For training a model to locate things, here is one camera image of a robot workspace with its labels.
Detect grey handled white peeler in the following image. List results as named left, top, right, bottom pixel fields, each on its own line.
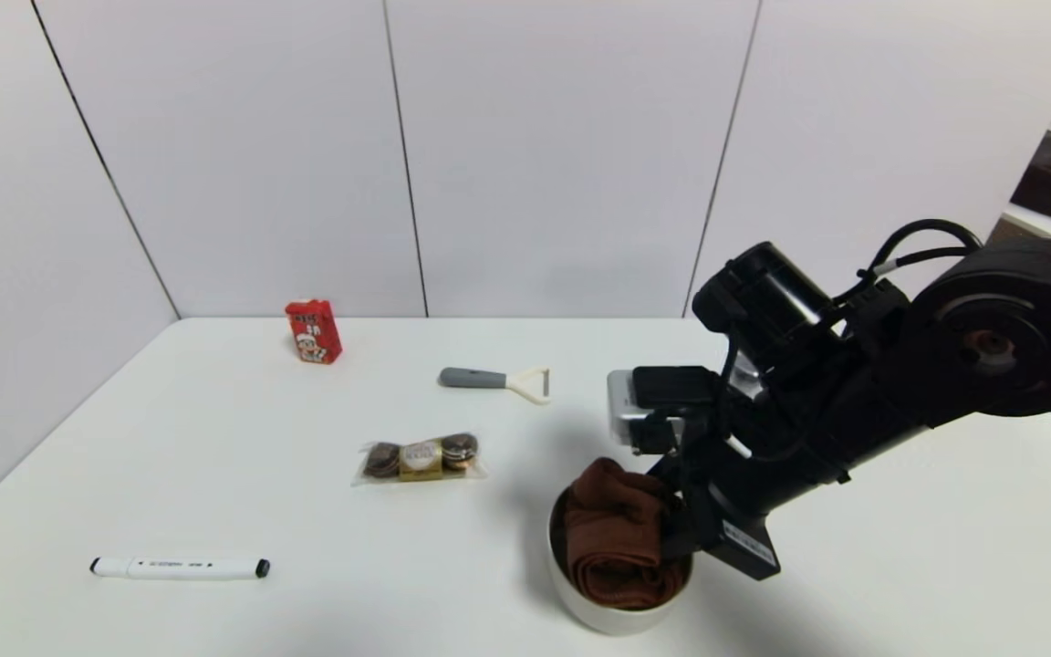
left=439, top=366, right=551, bottom=406

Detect beige bowl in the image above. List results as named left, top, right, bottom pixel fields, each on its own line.
left=546, top=482, right=696, bottom=637

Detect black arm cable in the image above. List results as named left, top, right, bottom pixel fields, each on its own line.
left=838, top=218, right=984, bottom=304

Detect brown cloth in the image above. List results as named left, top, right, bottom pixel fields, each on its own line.
left=563, top=457, right=693, bottom=611

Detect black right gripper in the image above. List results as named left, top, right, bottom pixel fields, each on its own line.
left=647, top=425, right=852, bottom=581

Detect red milk carton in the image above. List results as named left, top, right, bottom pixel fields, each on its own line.
left=285, top=299, right=344, bottom=366

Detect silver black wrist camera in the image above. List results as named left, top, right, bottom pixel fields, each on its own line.
left=607, top=364, right=723, bottom=455

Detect white marker pen black caps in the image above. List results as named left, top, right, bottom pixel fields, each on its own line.
left=90, top=555, right=272, bottom=582

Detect clear wrapped chocolate pack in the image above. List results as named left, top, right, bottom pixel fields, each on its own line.
left=352, top=432, right=488, bottom=486

